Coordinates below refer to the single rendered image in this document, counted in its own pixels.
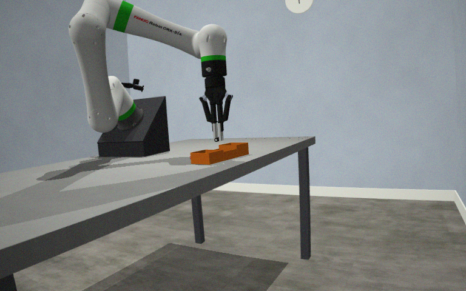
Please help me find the orange rack of three bins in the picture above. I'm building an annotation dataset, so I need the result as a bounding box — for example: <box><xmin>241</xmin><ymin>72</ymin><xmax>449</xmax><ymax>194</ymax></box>
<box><xmin>191</xmin><ymin>142</ymin><xmax>249</xmax><ymax>165</ymax></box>

